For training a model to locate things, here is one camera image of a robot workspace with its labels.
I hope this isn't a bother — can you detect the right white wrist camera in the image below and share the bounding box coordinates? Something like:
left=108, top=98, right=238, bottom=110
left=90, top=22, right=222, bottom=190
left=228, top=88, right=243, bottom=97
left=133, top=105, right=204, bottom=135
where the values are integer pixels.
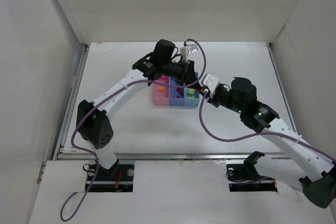
left=201, top=73, right=220, bottom=97

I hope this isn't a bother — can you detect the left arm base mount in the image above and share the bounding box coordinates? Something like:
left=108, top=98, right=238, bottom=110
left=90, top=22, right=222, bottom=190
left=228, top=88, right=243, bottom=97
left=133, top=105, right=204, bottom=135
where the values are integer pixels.
left=89, top=163, right=135, bottom=193

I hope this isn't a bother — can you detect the dark blue container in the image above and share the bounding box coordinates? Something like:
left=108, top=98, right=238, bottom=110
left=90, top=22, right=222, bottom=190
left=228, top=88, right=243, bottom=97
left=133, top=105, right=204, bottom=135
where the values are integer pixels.
left=169, top=77, right=185, bottom=106

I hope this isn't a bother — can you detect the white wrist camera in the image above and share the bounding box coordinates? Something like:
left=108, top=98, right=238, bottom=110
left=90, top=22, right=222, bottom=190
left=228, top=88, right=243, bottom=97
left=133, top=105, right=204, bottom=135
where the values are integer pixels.
left=201, top=73, right=220, bottom=97
left=180, top=40, right=198, bottom=62

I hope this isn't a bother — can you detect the light blue container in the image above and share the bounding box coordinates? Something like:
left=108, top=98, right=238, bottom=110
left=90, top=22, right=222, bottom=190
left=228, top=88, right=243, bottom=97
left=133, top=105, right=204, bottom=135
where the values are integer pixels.
left=184, top=88, right=200, bottom=107

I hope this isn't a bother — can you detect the metal front rail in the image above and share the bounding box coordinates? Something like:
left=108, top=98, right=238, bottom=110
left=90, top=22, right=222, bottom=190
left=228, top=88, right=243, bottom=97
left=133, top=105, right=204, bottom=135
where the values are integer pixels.
left=56, top=152, right=302, bottom=162

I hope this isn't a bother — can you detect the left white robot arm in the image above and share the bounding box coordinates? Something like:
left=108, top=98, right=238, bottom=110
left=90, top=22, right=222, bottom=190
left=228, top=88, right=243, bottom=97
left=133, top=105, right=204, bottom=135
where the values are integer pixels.
left=76, top=39, right=201, bottom=178

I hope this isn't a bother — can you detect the pink container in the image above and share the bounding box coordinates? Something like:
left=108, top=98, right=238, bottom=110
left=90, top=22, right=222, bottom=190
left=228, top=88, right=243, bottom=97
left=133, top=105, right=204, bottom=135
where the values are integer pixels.
left=153, top=76, right=169, bottom=106

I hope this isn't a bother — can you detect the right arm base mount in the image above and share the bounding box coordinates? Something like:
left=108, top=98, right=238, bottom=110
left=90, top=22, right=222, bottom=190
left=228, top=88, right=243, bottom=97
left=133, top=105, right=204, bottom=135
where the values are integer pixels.
left=226, top=151, right=278, bottom=193

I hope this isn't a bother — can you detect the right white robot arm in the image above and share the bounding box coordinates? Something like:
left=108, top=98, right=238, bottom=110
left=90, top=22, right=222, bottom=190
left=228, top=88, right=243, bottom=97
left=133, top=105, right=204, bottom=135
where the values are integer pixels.
left=202, top=73, right=335, bottom=208

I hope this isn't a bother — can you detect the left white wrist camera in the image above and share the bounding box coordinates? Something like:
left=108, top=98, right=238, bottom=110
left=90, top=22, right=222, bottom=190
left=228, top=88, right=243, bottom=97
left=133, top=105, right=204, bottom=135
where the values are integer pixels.
left=180, top=40, right=198, bottom=62

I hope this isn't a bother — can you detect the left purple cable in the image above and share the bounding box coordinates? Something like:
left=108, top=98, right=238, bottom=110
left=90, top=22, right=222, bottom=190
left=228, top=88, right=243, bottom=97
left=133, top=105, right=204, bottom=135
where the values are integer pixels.
left=60, top=38, right=207, bottom=222

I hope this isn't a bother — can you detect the yellow-green lego block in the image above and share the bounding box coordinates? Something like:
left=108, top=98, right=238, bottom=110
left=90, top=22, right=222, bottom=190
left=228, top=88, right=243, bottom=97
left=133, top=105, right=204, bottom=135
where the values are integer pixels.
left=187, top=88, right=196, bottom=97

